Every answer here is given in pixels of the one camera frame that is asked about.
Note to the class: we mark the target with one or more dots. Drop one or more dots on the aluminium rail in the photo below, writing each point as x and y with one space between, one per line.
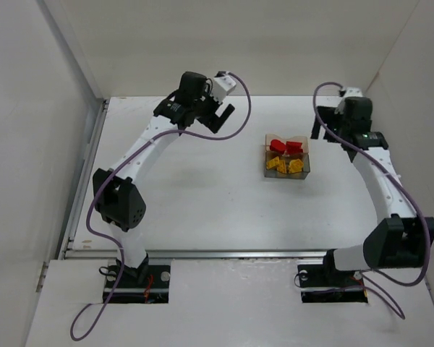
201 254

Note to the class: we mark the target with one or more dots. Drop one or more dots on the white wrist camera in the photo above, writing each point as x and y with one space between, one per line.
347 92
221 86

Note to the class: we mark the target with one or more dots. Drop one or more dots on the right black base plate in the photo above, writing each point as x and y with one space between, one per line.
318 286

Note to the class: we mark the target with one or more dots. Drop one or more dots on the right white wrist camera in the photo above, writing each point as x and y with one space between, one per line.
347 92

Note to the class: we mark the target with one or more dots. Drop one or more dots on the red yellow lego assembly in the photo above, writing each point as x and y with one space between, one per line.
277 146

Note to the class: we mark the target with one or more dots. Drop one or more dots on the red lego brick stack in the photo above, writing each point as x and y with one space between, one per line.
294 148

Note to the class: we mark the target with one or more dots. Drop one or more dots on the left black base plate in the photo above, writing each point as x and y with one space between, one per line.
150 286

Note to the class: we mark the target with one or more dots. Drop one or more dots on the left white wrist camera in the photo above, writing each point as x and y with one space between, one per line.
221 86

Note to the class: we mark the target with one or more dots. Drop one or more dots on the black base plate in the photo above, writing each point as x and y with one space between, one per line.
150 286
318 286

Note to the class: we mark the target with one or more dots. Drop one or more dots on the grey clear plastic container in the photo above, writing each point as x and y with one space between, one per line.
273 174

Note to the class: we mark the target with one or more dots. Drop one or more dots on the yellow long lego brick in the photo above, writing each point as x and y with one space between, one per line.
277 164

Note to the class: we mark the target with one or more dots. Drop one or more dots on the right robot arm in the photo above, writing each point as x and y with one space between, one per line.
403 235

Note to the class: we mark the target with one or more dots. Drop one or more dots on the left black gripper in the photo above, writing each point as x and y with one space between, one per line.
210 113

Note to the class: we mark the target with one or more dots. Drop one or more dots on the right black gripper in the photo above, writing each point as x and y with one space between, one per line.
323 121

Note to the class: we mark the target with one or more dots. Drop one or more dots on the amber clear plastic container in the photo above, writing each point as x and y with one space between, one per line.
302 139

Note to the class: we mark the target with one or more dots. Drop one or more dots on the yellow printed lego brick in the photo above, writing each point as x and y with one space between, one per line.
295 166

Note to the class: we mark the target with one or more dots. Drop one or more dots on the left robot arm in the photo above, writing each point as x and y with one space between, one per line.
120 204

